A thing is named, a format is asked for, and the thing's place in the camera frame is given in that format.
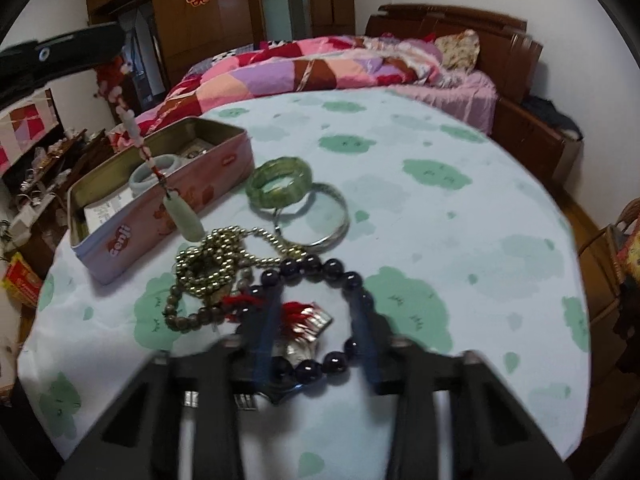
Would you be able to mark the red packet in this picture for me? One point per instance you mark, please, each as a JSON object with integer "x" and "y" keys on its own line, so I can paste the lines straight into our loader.
{"x": 20, "y": 280}

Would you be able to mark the wooden nightstand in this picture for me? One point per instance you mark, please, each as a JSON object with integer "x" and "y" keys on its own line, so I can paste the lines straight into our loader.
{"x": 540, "y": 150}

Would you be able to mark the wooden television cabinet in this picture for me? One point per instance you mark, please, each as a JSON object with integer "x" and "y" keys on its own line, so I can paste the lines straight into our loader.
{"x": 60, "y": 165}

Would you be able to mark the wooden bed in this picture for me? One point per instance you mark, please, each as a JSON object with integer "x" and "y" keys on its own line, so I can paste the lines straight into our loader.
{"x": 515, "y": 55}

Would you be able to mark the brown wooden wardrobe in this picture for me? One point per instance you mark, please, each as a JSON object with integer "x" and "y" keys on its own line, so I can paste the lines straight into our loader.
{"x": 205, "y": 25}

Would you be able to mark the pink tin box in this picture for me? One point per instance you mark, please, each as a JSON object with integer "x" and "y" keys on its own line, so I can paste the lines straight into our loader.
{"x": 150, "y": 215}

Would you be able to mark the green jade bangle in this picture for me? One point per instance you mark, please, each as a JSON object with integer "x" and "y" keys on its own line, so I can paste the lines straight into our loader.
{"x": 260, "y": 187}

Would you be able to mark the cloth covered television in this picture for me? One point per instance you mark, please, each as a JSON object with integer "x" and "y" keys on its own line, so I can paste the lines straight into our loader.
{"x": 25, "y": 125}

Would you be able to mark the pink bedsheet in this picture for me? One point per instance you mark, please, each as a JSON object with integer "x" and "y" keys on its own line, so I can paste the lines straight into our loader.
{"x": 465, "y": 95}

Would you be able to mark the silver bangle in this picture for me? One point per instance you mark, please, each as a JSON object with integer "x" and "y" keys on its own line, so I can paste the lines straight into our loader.
{"x": 335, "y": 230}

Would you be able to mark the floral pillow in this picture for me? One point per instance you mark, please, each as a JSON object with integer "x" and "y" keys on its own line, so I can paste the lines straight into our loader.
{"x": 457, "y": 49}

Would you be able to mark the pale jade bangle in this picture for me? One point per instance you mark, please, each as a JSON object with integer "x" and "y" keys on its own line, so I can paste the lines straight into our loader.
{"x": 142, "y": 180}

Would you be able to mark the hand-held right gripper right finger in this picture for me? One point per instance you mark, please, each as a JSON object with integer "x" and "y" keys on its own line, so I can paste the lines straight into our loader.
{"x": 367, "y": 345}

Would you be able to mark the printed paper card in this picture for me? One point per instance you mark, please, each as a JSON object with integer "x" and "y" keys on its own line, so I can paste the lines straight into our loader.
{"x": 196, "y": 149}

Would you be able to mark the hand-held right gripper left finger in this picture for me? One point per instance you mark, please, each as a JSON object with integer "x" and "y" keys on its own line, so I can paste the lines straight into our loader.
{"x": 265, "y": 335}

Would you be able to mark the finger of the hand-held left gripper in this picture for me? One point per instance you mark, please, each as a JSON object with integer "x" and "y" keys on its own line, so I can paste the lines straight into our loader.
{"x": 65, "y": 52}

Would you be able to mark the dark clothing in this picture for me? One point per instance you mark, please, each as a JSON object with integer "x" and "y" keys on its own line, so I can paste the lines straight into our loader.
{"x": 552, "y": 117}

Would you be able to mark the patchwork quilt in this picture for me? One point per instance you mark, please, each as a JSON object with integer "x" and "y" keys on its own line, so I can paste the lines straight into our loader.
{"x": 280, "y": 72}

